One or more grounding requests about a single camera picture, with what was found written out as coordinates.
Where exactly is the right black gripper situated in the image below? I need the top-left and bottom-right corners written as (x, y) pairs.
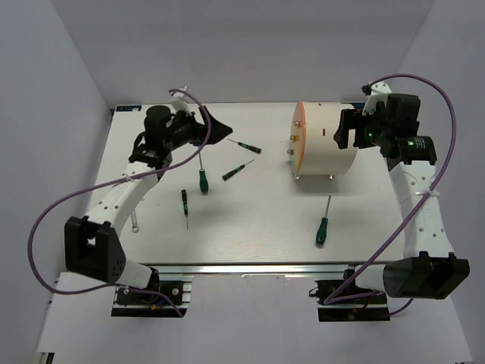
top-left (333, 104), bottom-right (391, 149)

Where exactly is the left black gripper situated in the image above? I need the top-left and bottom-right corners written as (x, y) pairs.
top-left (164, 106), bottom-right (233, 151)

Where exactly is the round cream drawer cabinet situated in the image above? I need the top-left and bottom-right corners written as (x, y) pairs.
top-left (287, 102), bottom-right (357, 179)

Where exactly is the small precision screwdriver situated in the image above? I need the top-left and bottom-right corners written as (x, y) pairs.
top-left (229, 139), bottom-right (261, 155)
top-left (181, 189), bottom-right (189, 230)
top-left (222, 159), bottom-right (254, 181)

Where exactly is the green screwdriver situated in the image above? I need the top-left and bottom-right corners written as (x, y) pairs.
top-left (315, 196), bottom-right (332, 248)
top-left (199, 153), bottom-right (209, 196)

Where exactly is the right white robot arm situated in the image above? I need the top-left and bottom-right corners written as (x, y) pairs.
top-left (333, 93), bottom-right (470, 303)

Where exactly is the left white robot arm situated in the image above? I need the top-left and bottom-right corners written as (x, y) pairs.
top-left (64, 105), bottom-right (233, 303)

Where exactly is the small silver wrench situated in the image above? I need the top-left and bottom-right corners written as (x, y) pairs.
top-left (130, 211), bottom-right (139, 234)

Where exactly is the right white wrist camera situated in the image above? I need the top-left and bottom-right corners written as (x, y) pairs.
top-left (361, 81), bottom-right (392, 116)

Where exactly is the aluminium front rail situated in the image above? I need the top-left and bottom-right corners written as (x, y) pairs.
top-left (67, 263), bottom-right (429, 280)

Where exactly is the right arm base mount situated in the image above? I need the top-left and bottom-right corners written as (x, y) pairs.
top-left (308, 279), bottom-right (390, 322)

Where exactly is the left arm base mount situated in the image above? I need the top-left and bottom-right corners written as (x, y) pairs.
top-left (111, 278), bottom-right (192, 319)

